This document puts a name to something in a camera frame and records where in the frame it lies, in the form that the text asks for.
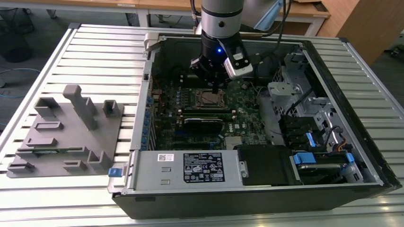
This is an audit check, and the CPU socket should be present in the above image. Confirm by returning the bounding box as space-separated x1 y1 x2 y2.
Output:
193 87 228 110

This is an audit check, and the black wire basket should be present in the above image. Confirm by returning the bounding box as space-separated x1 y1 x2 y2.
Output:
0 7 36 35

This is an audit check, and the black office chair base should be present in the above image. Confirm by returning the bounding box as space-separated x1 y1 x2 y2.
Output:
389 44 404 57

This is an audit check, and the blue floor cable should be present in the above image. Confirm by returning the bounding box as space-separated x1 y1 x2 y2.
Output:
0 68 41 99

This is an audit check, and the wooden desk white frame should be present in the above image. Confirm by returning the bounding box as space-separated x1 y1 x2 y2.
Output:
139 0 332 36
0 0 141 19

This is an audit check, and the wooden cabinet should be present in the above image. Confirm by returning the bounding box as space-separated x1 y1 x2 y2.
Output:
315 0 404 66

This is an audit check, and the silver topped CPU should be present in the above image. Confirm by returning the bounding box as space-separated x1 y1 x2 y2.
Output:
201 91 221 103

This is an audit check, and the green motherboard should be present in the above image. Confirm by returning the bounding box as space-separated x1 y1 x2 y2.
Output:
148 70 277 152

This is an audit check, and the black plastic shroud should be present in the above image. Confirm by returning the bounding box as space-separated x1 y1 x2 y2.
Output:
236 144 303 186

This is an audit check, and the hard disk blue carrier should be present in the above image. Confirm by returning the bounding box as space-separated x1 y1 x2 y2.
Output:
291 152 356 185

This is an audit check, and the green RAM stick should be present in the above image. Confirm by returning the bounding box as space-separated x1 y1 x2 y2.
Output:
181 113 237 119
17 147 83 154

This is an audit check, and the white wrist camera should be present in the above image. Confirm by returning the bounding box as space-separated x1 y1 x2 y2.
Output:
224 52 255 80

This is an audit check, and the grey case handle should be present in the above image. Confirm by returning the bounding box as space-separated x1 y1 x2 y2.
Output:
143 32 163 52

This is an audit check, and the blue disk bay clip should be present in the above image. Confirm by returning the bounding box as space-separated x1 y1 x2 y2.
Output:
304 132 317 147

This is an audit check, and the silver disk bay bracket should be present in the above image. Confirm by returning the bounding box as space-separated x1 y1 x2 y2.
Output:
267 81 301 97

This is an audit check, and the black PC case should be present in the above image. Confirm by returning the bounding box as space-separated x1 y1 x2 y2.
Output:
107 32 404 220

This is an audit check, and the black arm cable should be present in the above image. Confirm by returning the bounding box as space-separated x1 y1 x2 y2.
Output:
257 0 291 62

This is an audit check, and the grey power supply unit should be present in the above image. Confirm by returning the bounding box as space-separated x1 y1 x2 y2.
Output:
124 150 247 190

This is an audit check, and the silver chipset heat sink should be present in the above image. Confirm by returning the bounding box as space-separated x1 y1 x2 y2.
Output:
225 136 244 146

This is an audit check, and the grey parts rack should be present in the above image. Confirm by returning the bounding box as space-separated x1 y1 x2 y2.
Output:
5 84 125 178

